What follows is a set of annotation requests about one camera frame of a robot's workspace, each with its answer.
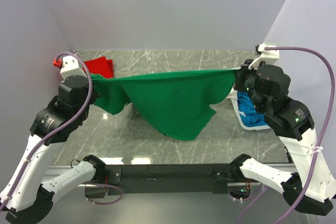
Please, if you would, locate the white crumpled t shirt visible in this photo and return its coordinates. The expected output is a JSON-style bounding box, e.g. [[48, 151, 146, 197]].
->
[[227, 89, 238, 100]]

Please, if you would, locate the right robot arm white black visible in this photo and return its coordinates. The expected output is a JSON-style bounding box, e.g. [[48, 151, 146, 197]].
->
[[230, 59, 335, 216]]

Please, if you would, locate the green t shirt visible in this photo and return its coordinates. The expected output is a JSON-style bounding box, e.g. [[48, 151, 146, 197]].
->
[[91, 69, 235, 141]]

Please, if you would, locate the white plastic basket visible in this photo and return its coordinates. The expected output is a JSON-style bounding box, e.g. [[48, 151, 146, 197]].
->
[[227, 89, 270, 131]]

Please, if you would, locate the folded red t shirt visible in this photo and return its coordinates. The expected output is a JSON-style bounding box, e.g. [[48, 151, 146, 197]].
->
[[85, 56, 114, 79]]

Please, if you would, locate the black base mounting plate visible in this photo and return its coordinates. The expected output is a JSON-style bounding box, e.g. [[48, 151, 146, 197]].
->
[[92, 164, 247, 194]]

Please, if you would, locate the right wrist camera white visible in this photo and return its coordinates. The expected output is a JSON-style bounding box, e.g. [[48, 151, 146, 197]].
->
[[248, 43, 280, 69]]

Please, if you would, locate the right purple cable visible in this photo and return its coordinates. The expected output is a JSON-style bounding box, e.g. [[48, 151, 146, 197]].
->
[[236, 46, 336, 224]]

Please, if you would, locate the blue crumpled t shirt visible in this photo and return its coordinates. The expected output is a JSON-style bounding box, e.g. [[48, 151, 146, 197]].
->
[[237, 91, 267, 127]]

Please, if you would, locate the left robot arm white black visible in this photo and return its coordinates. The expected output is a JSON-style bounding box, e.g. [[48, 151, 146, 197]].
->
[[1, 76, 106, 223]]

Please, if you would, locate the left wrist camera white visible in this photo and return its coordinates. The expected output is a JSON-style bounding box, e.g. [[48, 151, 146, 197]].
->
[[53, 55, 86, 80]]

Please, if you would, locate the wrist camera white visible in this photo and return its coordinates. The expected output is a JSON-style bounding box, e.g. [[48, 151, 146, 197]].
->
[[53, 55, 86, 80], [248, 43, 280, 69]]

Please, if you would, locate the aluminium frame rail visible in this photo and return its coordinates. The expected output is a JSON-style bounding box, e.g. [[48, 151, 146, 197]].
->
[[43, 165, 87, 183]]

